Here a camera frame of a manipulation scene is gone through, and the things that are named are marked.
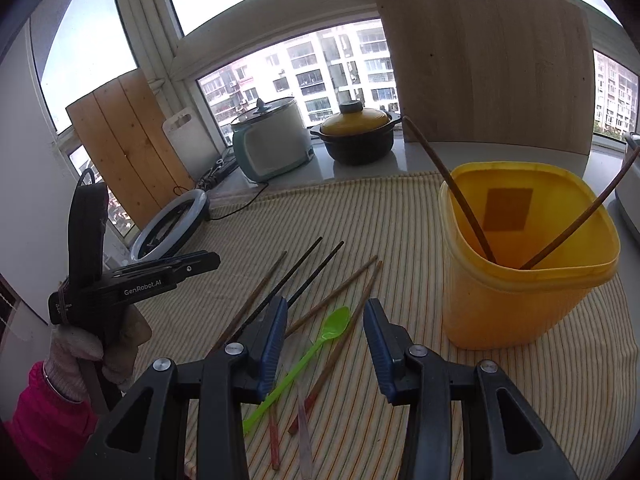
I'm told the green plastic spoon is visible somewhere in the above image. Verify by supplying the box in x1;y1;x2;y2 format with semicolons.
242;306;352;436

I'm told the yellow plastic container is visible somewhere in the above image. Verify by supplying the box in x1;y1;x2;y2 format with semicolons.
439;161;621;351

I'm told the black power cable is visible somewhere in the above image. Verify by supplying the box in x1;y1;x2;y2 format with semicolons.
172;182;271;222

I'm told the large light wood board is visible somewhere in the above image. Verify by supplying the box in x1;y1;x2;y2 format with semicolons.
368;0;596;157

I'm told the clear plastic spoon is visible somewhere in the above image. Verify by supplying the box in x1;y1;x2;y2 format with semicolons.
286;327;315;480

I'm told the person's left forearm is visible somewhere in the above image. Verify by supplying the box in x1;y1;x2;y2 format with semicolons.
0;362;99;480

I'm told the black pot with yellow lid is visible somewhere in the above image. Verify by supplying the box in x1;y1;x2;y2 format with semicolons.
309;100;402;166

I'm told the striped yellow cloth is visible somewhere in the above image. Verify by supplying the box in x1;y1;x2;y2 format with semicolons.
107;170;640;480

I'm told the brown chopstick with red end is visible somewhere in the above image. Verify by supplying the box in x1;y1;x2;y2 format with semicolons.
268;402;281;471
287;260;384;436

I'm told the pine plank board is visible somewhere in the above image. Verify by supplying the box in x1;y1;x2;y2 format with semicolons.
65;76;196;231

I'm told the white ring light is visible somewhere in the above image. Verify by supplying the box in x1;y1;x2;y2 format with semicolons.
129;189;211;263

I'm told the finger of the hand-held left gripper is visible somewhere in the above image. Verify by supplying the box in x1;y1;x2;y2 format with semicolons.
107;251;221;283

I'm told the person's left hand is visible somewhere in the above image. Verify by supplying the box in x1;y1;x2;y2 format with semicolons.
44;304;153;403

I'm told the white and teal rice cooker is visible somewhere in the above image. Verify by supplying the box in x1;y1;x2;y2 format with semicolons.
230;96;315;184

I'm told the white floral slow cooker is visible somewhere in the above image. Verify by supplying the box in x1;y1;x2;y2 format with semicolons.
614;131;640;241

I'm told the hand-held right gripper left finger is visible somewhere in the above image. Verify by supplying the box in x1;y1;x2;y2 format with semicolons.
75;297;289;480

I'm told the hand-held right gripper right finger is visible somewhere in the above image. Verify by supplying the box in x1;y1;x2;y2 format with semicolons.
363;299;581;480

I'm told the white plastic cutting board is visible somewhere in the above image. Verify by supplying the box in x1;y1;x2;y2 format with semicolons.
161;106;223;176

